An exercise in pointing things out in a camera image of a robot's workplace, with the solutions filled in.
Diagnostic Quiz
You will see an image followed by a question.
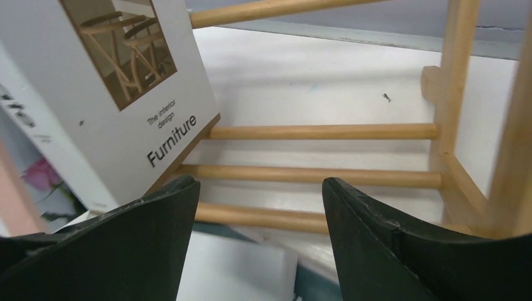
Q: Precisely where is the pink Warm Chord book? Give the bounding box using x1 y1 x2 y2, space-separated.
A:
0 141 88 237

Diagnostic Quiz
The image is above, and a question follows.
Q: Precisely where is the teal book under stack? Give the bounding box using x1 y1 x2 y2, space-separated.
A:
193 222 343 301

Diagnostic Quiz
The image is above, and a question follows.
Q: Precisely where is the wooden book rack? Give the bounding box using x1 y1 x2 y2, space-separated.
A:
176 1 531 238

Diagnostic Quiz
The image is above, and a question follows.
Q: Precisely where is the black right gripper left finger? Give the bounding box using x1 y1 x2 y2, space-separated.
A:
1 176 201 300

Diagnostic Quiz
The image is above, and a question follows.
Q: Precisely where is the large grey white book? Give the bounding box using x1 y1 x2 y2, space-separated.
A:
177 231 297 301

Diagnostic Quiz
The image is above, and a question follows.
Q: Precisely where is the brown Decorate Furniture book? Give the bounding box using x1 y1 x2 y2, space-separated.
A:
1 1 220 212

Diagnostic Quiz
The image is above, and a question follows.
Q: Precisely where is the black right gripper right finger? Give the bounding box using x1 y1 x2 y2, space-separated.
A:
322 177 531 300

